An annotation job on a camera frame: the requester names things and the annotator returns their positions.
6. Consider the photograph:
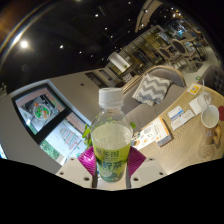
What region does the yellow square card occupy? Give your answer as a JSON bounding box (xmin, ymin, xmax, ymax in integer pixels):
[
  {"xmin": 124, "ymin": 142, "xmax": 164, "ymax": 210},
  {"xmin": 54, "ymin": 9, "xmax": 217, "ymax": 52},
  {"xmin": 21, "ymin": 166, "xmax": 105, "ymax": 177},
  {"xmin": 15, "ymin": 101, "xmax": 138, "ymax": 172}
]
[{"xmin": 186, "ymin": 82, "xmax": 203, "ymax": 96}]

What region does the brown mug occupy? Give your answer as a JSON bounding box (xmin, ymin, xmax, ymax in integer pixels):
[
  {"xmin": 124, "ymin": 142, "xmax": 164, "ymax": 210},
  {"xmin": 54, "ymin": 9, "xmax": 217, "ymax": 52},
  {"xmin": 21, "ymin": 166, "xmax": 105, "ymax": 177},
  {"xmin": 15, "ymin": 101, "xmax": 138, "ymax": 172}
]
[{"xmin": 200, "ymin": 104, "xmax": 223, "ymax": 145}]

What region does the curved grey sofa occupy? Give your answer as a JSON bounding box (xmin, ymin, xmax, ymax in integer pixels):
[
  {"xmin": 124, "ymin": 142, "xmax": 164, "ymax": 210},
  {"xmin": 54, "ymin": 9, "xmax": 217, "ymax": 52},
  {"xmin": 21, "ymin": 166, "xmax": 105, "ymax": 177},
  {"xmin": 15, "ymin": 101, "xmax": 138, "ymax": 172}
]
[{"xmin": 121, "ymin": 64, "xmax": 188, "ymax": 133}]

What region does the clear plastic cup with straw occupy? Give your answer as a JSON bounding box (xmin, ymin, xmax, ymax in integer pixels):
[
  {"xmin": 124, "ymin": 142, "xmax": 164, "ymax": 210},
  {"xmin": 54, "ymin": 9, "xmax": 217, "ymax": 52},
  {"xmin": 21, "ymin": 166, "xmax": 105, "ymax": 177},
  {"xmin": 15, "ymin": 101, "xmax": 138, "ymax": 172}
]
[{"xmin": 196, "ymin": 79, "xmax": 213, "ymax": 108}]

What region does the blue and white card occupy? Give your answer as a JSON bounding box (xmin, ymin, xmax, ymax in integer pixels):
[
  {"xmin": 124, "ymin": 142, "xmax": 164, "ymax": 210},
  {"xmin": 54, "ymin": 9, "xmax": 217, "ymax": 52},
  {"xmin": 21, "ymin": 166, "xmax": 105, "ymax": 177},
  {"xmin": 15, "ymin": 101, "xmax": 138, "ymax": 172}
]
[{"xmin": 167, "ymin": 105, "xmax": 185, "ymax": 121}]

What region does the group of dining chairs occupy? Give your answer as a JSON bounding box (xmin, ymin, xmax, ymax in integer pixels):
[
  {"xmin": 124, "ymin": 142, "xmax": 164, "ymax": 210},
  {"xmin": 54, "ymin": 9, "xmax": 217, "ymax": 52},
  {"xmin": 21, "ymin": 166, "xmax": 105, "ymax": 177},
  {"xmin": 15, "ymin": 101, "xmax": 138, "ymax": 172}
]
[{"xmin": 156, "ymin": 23, "xmax": 208, "ymax": 71}]

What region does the white napkin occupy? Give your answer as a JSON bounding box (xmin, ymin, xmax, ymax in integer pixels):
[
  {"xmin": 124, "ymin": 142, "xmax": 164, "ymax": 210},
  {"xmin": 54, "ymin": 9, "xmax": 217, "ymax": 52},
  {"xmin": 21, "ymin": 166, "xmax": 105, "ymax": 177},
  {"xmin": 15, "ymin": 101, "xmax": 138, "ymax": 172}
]
[{"xmin": 188, "ymin": 96, "xmax": 204, "ymax": 116}]

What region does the clear green-labelled drink bottle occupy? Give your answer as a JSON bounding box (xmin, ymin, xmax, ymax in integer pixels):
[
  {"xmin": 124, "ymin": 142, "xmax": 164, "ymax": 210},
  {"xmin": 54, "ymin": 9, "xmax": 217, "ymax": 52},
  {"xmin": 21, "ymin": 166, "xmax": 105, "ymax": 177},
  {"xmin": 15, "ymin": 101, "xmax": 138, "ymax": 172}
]
[{"xmin": 90, "ymin": 87, "xmax": 134, "ymax": 184}]

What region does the colourful window picture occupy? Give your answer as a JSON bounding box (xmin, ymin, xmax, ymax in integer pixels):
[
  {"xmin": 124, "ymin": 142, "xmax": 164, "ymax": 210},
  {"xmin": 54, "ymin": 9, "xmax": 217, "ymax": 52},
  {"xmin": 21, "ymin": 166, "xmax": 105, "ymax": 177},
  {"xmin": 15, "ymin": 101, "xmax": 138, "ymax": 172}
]
[{"xmin": 11, "ymin": 83, "xmax": 73, "ymax": 144}]

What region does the white and orange box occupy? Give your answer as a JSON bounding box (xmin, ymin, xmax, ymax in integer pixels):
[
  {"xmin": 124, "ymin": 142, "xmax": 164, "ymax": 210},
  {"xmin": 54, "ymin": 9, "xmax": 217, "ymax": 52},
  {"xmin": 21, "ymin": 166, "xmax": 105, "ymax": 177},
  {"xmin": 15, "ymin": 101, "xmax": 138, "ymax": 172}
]
[{"xmin": 151, "ymin": 115, "xmax": 174, "ymax": 148}]

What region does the white printed leaflet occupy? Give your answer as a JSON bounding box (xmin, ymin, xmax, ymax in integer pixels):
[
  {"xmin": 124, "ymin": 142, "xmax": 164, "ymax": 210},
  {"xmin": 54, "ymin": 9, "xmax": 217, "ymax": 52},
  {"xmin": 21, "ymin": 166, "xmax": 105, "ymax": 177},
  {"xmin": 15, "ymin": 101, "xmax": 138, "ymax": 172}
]
[{"xmin": 131, "ymin": 123, "xmax": 158, "ymax": 151}]

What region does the flat round red coaster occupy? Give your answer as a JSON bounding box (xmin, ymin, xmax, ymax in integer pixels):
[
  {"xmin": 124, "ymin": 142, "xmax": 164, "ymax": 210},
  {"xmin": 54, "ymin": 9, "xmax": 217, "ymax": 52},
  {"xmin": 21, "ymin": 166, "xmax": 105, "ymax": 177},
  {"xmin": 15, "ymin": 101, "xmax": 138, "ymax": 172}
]
[{"xmin": 217, "ymin": 105, "xmax": 224, "ymax": 121}]

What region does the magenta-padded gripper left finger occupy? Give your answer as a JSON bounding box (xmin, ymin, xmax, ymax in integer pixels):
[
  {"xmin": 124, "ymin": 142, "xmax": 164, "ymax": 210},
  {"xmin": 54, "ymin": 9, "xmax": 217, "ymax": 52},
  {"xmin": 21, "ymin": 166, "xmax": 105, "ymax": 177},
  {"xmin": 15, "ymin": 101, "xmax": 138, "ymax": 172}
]
[{"xmin": 54, "ymin": 145, "xmax": 99, "ymax": 189}]

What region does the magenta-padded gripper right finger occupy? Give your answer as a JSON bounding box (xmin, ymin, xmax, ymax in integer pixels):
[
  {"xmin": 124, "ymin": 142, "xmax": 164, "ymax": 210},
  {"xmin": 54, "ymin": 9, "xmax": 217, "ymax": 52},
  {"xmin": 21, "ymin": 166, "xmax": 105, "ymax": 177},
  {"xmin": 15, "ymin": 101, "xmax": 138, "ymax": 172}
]
[{"xmin": 125, "ymin": 145, "xmax": 168, "ymax": 189}]

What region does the grey chevron cushion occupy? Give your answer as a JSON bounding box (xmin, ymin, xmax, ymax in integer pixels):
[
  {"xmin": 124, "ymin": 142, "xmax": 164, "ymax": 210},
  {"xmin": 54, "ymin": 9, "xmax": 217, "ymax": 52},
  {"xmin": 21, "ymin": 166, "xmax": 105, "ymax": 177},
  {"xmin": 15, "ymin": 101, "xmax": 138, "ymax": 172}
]
[{"xmin": 131, "ymin": 73, "xmax": 173, "ymax": 108}]

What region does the group of ceiling lights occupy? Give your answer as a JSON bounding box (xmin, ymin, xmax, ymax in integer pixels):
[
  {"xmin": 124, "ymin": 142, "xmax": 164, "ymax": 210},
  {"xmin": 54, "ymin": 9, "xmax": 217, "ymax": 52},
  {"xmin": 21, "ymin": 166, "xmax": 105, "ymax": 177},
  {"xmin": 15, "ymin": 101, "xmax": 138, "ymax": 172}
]
[{"xmin": 18, "ymin": 0, "xmax": 134, "ymax": 56}]

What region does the white round column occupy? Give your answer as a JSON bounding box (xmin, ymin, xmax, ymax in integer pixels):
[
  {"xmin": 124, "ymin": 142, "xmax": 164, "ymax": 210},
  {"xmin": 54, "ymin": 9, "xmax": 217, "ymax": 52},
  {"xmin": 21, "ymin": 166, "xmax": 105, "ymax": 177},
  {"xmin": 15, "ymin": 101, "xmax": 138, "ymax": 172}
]
[{"xmin": 108, "ymin": 51, "xmax": 132, "ymax": 73}]

